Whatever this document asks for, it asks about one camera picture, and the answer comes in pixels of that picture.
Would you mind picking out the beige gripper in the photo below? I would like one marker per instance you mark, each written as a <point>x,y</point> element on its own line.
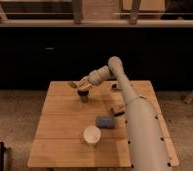
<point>84,84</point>

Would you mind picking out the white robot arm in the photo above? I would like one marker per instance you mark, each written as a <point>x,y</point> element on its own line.
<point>147,148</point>

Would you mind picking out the metal cup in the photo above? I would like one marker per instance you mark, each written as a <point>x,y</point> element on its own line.
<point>83,95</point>

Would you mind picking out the white paper cup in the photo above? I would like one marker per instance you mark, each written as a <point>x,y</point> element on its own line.
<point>92,135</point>

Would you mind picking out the wooden railing shelf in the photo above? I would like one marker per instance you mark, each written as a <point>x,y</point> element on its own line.
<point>97,13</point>

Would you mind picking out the brush with black handle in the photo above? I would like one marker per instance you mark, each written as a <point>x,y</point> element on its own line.
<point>117,110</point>

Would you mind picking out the black post at floor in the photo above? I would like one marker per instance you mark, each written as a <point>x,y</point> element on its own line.
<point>2,152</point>

